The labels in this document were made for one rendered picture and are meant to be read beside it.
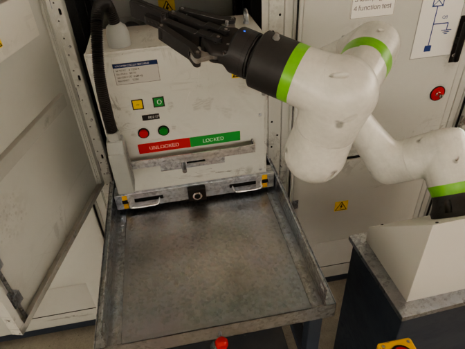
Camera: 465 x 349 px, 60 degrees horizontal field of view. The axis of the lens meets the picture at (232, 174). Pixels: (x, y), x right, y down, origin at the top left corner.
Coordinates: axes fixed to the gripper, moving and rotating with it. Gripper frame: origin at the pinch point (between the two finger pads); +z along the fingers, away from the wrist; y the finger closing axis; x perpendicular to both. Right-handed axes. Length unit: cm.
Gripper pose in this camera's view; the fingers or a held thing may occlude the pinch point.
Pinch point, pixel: (149, 13)
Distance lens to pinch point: 75.2
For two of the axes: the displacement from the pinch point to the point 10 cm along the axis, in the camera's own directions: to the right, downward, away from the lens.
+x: 1.0, -6.0, -7.9
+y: 4.7, -6.7, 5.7
